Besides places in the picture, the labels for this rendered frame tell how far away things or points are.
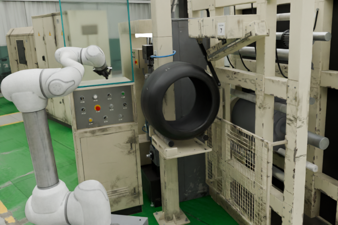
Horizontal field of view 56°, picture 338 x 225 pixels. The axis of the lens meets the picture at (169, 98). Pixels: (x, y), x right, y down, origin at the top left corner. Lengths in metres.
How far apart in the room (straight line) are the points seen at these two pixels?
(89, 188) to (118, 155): 1.37
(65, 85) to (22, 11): 9.93
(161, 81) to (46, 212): 1.10
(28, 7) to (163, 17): 9.04
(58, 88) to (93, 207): 0.57
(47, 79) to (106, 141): 1.52
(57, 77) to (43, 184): 0.52
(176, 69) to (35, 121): 1.08
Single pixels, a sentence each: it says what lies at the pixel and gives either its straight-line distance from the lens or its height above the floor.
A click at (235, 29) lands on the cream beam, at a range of 2.10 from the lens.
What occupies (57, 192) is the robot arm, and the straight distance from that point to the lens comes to 1.62.
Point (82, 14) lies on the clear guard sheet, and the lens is 2.71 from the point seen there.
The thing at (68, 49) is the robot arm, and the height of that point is 1.62.
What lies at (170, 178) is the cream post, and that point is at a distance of 2.86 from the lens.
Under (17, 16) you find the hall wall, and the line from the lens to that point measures 11.21.
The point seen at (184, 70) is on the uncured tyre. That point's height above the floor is 1.43.
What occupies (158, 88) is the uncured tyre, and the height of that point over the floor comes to 1.32.
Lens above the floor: 1.73
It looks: 13 degrees down
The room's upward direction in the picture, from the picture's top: 3 degrees counter-clockwise
